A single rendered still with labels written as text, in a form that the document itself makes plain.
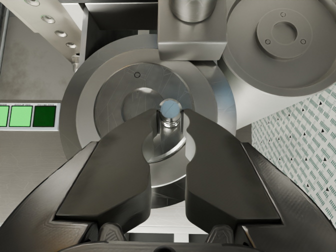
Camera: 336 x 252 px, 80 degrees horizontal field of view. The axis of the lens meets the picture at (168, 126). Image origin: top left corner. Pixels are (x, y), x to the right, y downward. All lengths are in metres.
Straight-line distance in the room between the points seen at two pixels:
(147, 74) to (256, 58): 0.10
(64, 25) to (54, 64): 1.64
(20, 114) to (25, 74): 1.61
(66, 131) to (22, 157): 0.43
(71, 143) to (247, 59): 0.17
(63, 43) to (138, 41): 0.37
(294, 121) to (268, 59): 0.12
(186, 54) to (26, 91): 2.04
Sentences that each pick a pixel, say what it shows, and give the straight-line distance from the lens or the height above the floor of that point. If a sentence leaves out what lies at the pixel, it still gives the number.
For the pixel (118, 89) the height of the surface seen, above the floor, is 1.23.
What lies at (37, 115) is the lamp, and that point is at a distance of 0.60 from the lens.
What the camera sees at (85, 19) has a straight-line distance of 0.23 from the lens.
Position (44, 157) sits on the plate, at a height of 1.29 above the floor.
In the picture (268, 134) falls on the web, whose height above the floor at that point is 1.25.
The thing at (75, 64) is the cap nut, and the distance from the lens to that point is 0.58.
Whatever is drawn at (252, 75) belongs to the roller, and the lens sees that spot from 0.20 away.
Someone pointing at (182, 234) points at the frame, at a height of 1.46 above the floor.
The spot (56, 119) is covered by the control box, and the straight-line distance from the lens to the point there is 0.58.
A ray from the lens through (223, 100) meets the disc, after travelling 0.17.
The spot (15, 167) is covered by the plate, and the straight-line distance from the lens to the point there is 0.63.
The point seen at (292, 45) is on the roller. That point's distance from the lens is 0.22.
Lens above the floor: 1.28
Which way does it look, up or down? 9 degrees down
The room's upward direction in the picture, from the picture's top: 179 degrees counter-clockwise
